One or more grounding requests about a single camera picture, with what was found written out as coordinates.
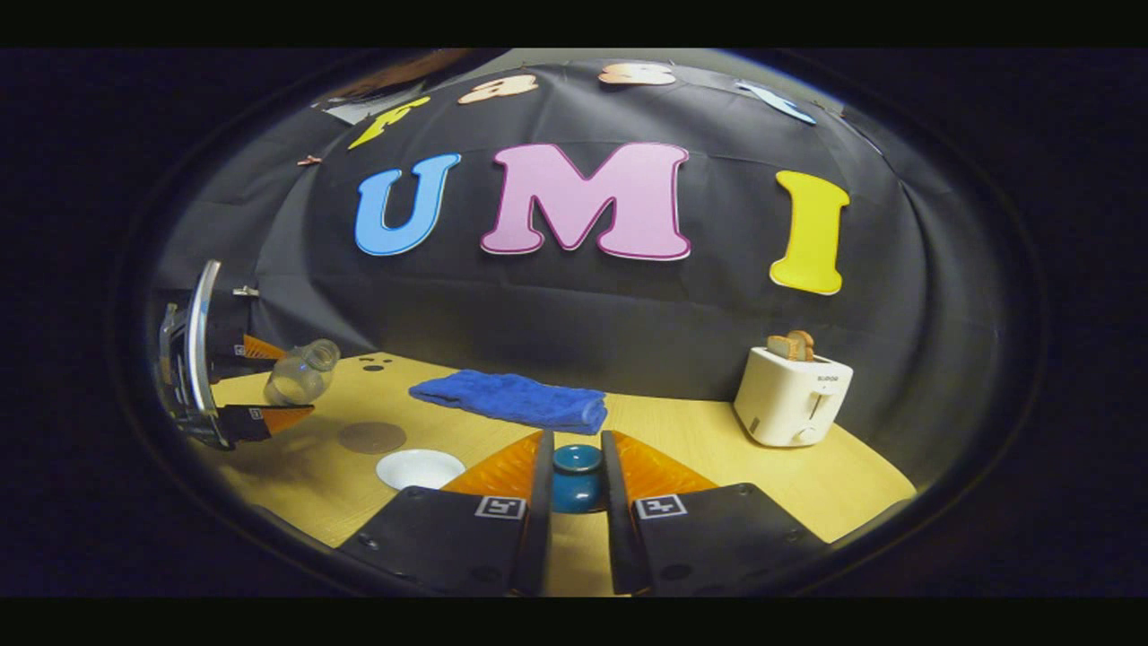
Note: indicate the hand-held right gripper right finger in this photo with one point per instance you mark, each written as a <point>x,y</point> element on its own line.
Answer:
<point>621,538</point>

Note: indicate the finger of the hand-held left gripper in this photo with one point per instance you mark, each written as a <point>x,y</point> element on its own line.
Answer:
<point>251,422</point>
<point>235,354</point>

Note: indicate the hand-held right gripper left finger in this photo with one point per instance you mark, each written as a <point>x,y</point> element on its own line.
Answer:
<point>536,538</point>

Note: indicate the clear plastic water bottle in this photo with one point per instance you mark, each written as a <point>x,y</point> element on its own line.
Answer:
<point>300,372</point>

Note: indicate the blue teacup lid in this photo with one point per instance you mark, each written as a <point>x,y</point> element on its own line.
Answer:
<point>577,480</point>

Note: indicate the round brown coaster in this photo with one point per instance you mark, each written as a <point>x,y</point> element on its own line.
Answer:
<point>371,437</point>

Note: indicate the white teacup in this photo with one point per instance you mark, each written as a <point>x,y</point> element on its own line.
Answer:
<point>420,469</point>

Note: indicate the small silver clamp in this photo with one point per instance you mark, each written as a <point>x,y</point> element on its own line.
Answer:
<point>245,291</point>

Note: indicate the blue towel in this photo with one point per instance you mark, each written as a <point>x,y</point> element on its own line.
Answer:
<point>511,399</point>

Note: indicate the white toaster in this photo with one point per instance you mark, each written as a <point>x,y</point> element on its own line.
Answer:
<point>789,399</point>

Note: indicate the toast slice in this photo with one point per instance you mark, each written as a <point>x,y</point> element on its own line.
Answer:
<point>804,345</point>
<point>779,348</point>

